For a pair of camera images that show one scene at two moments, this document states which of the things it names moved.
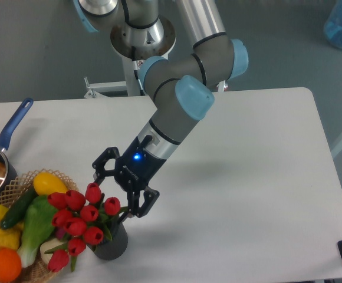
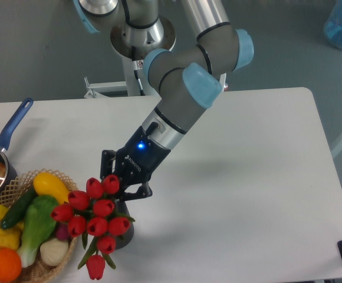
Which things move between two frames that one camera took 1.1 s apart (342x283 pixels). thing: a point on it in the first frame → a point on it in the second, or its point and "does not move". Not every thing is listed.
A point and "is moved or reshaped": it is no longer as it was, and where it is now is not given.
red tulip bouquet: x=83 y=220 is moved or reshaped
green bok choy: x=38 y=226 does not move
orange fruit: x=5 y=265 does not move
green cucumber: x=19 y=209 does not move
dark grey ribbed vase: x=111 y=249 → x=121 y=209
